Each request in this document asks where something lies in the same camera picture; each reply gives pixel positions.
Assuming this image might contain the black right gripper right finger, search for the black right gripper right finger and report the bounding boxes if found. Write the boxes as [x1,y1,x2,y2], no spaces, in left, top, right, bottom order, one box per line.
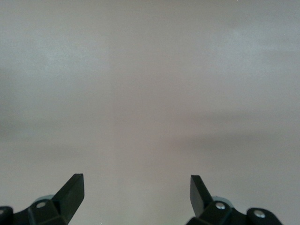
[186,174,282,225]

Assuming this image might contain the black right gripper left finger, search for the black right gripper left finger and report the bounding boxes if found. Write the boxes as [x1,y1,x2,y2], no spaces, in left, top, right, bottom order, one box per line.
[0,173,85,225]

